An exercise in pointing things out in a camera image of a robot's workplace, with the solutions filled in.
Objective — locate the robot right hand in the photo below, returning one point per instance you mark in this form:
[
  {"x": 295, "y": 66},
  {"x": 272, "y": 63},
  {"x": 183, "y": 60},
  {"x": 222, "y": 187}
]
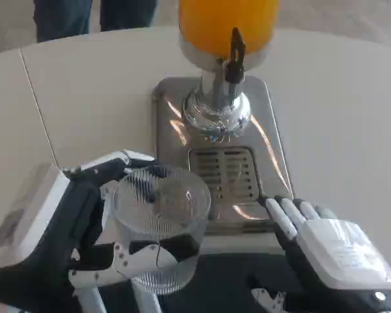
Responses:
[{"x": 332, "y": 247}]

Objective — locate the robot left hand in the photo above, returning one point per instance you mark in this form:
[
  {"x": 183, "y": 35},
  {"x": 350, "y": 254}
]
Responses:
[{"x": 45, "y": 234}]

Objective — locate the clear ribbed glass cup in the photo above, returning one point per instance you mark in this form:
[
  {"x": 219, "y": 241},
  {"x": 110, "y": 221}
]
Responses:
[{"x": 163, "y": 225}]

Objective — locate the steel drip tray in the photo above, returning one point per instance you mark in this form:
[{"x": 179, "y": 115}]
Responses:
[{"x": 225, "y": 156}]

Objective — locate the black dispenser tap lever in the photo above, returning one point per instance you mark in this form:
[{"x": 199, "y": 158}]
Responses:
[{"x": 236, "y": 55}]

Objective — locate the person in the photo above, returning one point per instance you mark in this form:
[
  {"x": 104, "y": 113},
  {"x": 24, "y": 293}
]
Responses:
[{"x": 84, "y": 16}]

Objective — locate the orange juice drink dispenser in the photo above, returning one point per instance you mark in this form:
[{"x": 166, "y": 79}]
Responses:
[{"x": 226, "y": 49}]

